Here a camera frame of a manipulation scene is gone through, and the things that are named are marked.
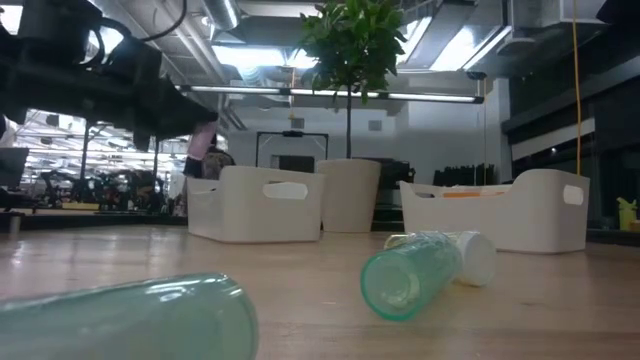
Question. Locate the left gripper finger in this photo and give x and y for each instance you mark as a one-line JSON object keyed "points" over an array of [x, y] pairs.
{"points": [[141, 140], [185, 116]]}

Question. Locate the pink pill bottle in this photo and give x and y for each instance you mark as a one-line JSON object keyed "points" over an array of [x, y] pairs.
{"points": [[202, 142]]}

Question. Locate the tall green pill bottle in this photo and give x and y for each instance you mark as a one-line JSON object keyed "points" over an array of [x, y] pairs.
{"points": [[125, 320]]}

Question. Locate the short green pill bottle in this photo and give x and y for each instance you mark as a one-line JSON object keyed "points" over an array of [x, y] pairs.
{"points": [[405, 275]]}

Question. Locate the orange pill bottle white cap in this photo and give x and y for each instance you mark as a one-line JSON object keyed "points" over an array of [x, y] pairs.
{"points": [[465, 194]]}

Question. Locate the yellow pill bottle white cap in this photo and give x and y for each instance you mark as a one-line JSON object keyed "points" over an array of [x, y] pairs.
{"points": [[477, 257]]}

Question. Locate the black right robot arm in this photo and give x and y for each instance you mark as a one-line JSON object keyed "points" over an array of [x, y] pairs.
{"points": [[622, 10]]}

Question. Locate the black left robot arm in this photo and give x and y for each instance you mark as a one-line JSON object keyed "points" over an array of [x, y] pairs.
{"points": [[7, 85]]}

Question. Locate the white plastic bin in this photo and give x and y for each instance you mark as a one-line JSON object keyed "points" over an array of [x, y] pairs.
{"points": [[240, 220], [525, 220]]}

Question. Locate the person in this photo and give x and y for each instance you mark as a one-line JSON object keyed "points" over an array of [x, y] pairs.
{"points": [[217, 165]]}

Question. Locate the long horizontal light bar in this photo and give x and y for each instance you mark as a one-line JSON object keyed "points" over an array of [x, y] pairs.
{"points": [[250, 90]]}

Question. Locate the dark background monitor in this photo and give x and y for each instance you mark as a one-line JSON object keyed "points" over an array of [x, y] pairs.
{"points": [[12, 167]]}

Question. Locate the dark background work table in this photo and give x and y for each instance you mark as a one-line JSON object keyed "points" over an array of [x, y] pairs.
{"points": [[50, 220]]}

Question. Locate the green leafy plant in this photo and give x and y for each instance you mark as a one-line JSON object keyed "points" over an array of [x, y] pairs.
{"points": [[352, 45]]}

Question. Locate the white plant pot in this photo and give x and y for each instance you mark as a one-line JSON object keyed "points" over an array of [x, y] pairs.
{"points": [[352, 195]]}

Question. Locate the black background shelf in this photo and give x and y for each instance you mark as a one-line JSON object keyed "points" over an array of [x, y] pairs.
{"points": [[397, 175]]}

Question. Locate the black stacked chairs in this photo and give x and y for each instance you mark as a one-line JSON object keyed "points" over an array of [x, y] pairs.
{"points": [[465, 177]]}

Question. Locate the yellow-green background object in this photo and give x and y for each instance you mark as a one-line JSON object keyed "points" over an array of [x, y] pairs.
{"points": [[626, 215]]}

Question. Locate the black background rig frame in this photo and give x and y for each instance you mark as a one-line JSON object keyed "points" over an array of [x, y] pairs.
{"points": [[86, 150]]}

